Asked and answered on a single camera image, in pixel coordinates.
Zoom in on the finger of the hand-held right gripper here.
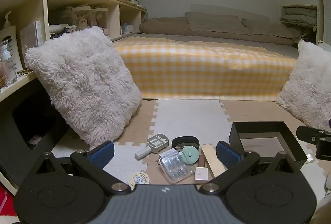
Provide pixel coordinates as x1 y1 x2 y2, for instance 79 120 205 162
296 125 331 160

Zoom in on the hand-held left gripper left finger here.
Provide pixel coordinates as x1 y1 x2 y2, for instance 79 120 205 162
31 141 131 196

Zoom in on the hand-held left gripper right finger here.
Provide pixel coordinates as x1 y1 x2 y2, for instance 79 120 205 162
200 141 302 196

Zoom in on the black cardboard box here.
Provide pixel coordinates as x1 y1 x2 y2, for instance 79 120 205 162
228 121 314 165

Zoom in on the round yellow tape measure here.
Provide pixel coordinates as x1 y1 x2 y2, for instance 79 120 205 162
128 172 150 189

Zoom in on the clear plastic nail tip box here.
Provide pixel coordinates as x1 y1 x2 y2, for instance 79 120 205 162
159 150 195 184

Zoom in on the white charger plug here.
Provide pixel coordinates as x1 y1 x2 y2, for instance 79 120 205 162
155 149 179 166

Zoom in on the light wooden stick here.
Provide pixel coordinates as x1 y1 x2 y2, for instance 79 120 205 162
201 144 227 178

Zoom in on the mint green round case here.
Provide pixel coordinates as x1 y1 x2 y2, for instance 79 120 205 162
180 146 199 164

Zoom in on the black oval case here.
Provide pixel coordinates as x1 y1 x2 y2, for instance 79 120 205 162
171 136 200 151

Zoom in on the fluffy white cushion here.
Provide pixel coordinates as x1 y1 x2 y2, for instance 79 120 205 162
275 39 331 131
24 26 142 151

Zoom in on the interlocking foam floor mat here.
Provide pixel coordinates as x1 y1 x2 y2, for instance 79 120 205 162
52 99 331 214

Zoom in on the yellow checked blanket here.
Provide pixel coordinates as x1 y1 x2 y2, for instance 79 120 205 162
112 36 298 102

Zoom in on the red and white cloth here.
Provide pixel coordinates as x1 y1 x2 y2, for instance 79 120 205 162
0 185 21 224

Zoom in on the beige pillow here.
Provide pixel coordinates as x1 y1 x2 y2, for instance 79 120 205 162
186 12 249 35
242 18 295 38

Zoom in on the shelf with folded bedding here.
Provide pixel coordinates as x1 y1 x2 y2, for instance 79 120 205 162
281 4 318 33

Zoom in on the white door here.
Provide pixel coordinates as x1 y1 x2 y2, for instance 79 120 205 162
317 0 331 45

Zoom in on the small clear bottle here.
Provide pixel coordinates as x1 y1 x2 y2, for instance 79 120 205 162
0 42 17 85

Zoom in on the row of books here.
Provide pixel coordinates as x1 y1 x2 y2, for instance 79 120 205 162
20 20 46 49

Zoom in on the beige duvet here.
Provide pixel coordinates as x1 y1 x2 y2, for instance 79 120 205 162
140 17 300 46

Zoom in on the white pump lotion bottle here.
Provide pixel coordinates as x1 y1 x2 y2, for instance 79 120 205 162
0 11 23 80

